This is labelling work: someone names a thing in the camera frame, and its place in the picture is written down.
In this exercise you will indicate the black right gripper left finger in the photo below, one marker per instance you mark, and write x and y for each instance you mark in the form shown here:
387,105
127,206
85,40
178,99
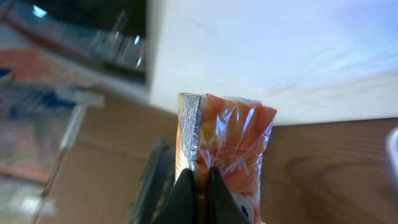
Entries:
181,208

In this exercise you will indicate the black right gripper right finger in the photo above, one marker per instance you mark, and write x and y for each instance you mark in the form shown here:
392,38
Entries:
224,206

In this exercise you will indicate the orange snack packet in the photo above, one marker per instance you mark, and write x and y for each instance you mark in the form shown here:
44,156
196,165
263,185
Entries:
230,134

